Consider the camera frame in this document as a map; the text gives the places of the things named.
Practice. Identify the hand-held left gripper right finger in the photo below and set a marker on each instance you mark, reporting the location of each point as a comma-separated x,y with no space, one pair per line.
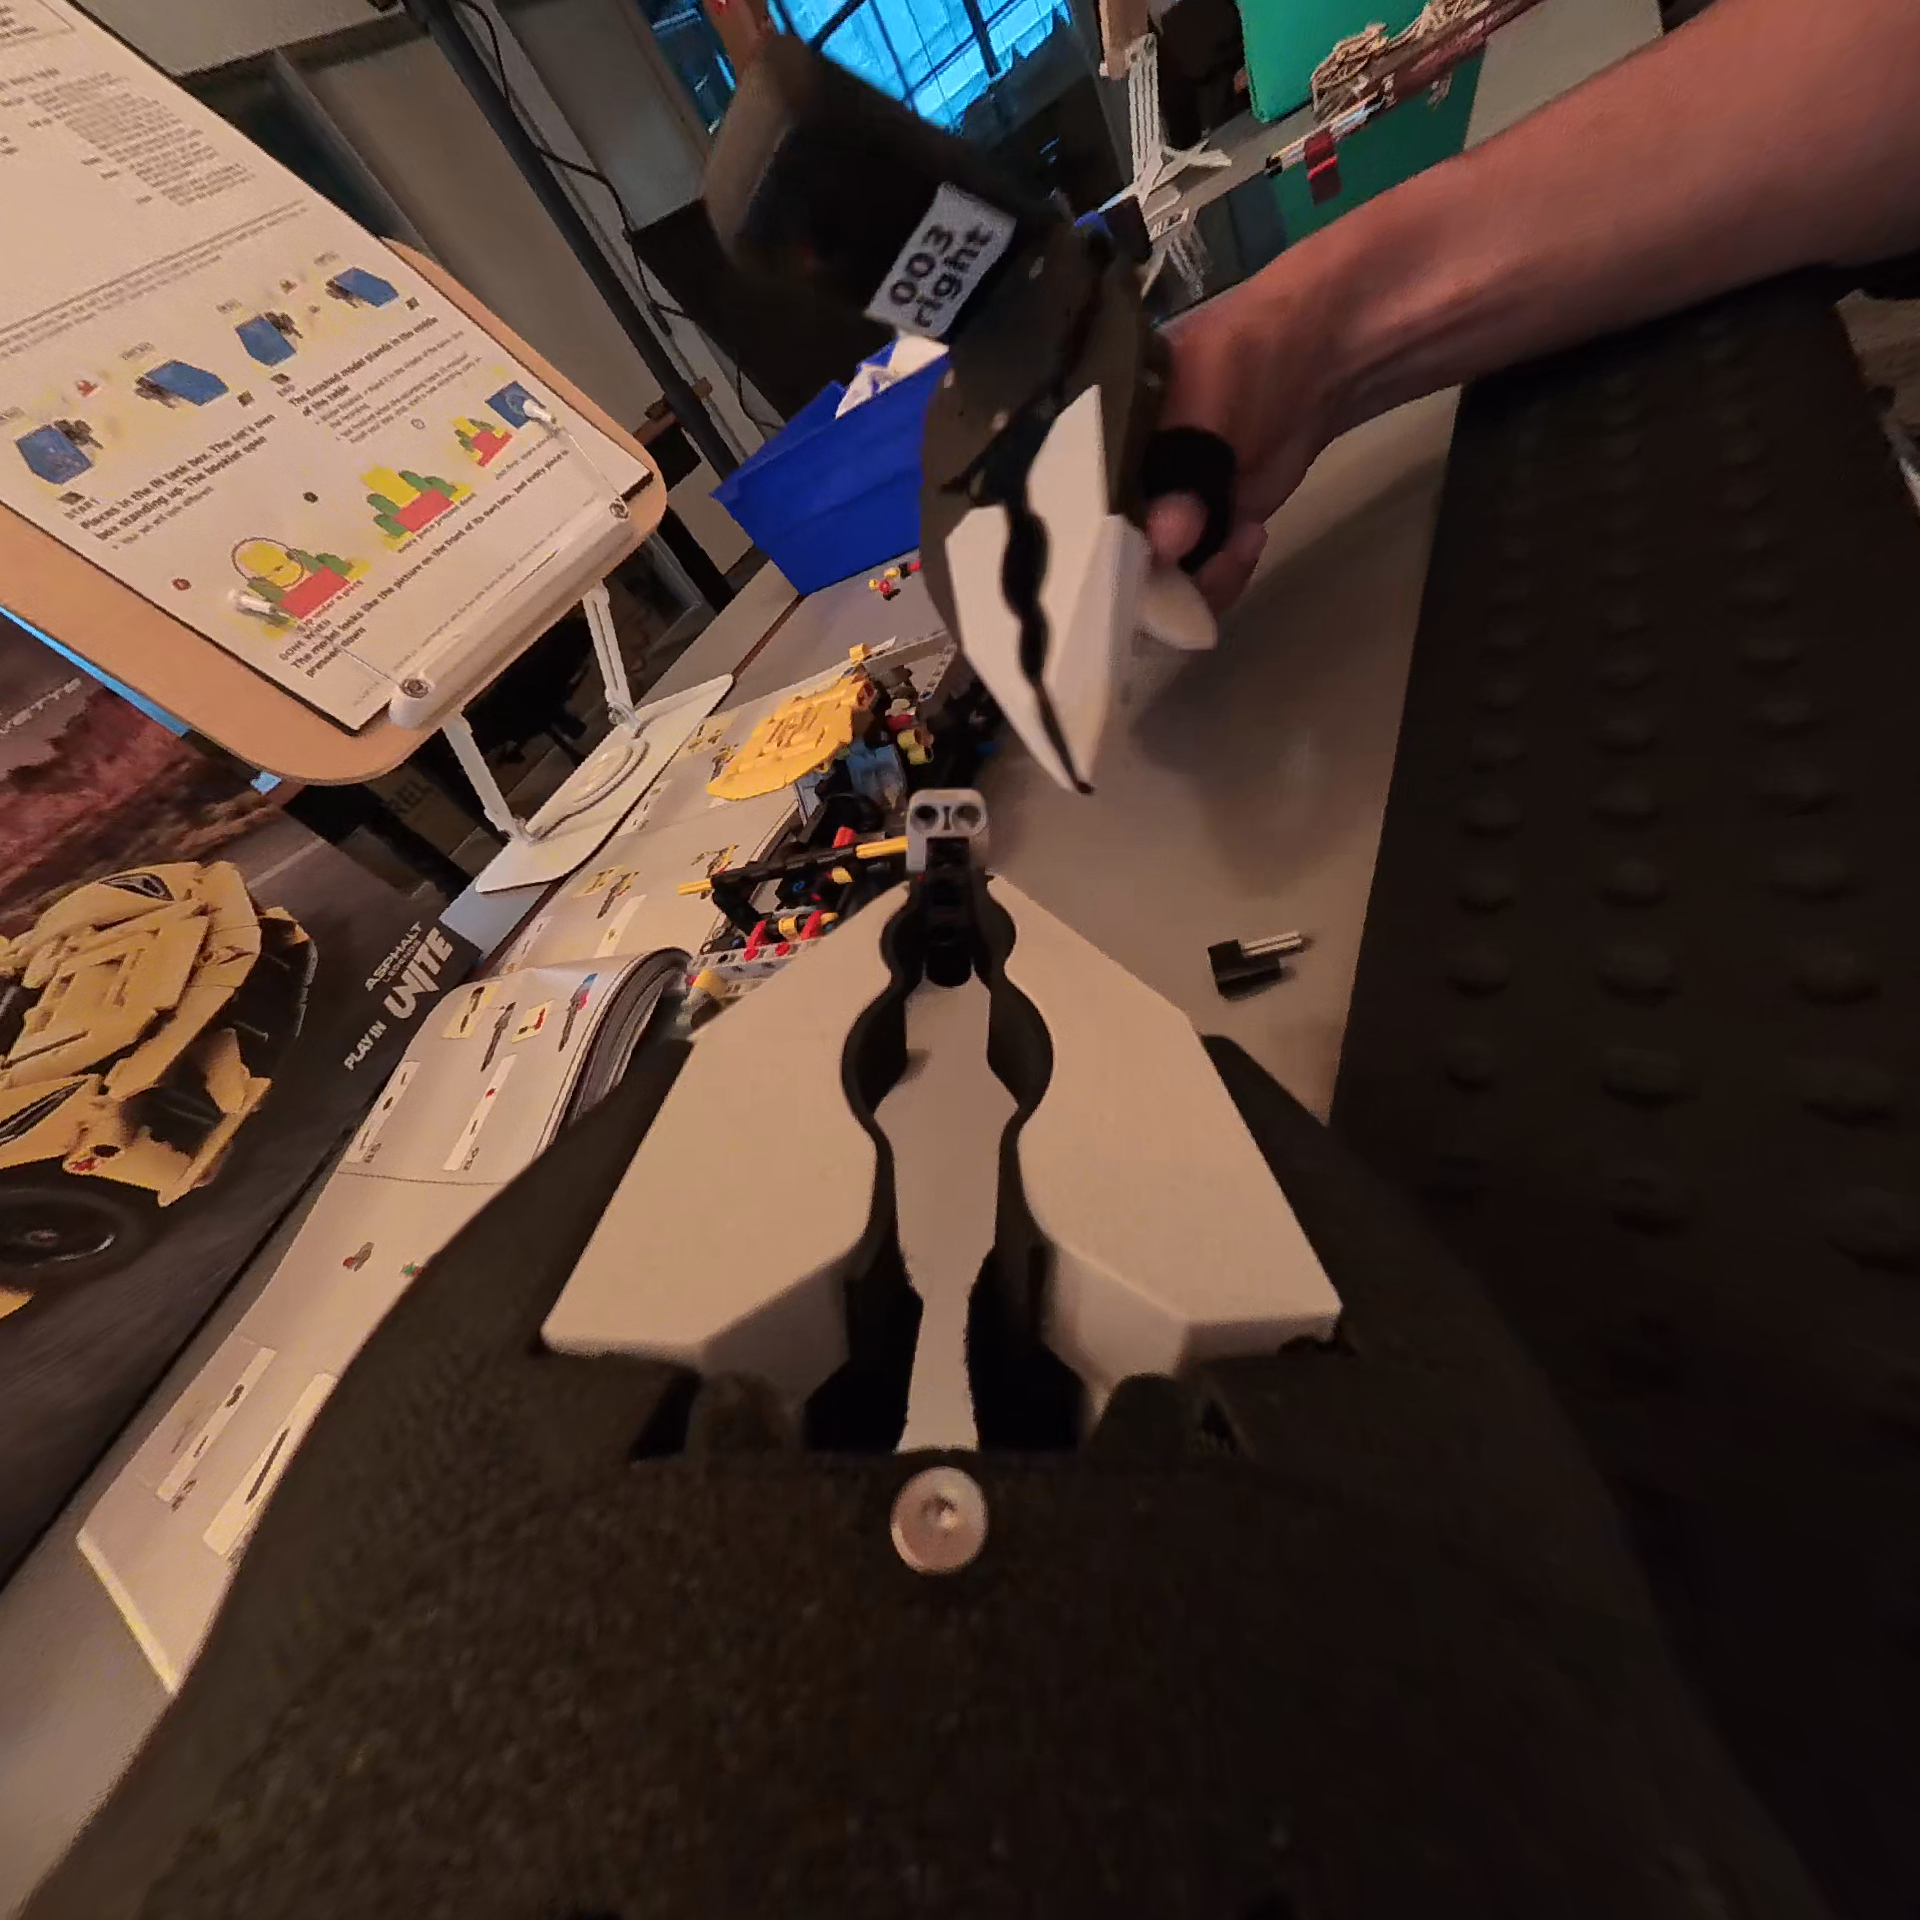
1171,1200

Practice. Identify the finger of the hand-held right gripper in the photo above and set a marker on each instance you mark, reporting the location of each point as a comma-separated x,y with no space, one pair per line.
1090,600
998,644

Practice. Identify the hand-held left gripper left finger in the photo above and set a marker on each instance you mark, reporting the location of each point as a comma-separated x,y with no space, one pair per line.
705,1200

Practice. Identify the grey connector with red pin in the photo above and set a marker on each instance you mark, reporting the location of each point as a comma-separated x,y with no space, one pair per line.
949,814

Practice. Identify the person's right forearm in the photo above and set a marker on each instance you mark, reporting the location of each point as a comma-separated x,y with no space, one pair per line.
1577,195

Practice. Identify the grey desk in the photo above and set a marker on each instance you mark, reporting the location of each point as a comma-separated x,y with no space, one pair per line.
1276,780

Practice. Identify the person's right hand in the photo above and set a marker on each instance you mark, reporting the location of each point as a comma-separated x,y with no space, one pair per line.
1276,375

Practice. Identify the small heap of coloured pins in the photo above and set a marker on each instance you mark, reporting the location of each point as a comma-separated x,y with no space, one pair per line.
895,578

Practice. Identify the crumpled white papers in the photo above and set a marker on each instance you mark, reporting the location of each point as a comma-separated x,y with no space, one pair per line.
893,375

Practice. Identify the blue storage bin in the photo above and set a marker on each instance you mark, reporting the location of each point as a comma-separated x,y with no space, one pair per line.
826,494

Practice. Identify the partly built yellow toy car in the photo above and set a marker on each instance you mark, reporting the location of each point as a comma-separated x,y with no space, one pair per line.
787,744

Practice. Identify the black piece with grey pin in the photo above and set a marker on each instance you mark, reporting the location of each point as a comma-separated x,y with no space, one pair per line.
1242,963

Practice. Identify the open instruction booklet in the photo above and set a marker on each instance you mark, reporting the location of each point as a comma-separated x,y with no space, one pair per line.
452,1126

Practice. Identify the green upright panel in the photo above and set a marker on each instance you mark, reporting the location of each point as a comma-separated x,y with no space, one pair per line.
1290,59

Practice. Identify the black perforated pad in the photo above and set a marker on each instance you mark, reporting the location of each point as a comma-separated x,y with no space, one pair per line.
1651,1049

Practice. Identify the brown toy model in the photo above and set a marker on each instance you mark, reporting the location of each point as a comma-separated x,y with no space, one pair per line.
1395,59

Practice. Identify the toy car box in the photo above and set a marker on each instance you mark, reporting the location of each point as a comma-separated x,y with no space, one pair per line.
149,974

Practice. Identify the printed instruction sheet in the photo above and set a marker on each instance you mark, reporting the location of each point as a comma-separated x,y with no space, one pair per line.
226,375

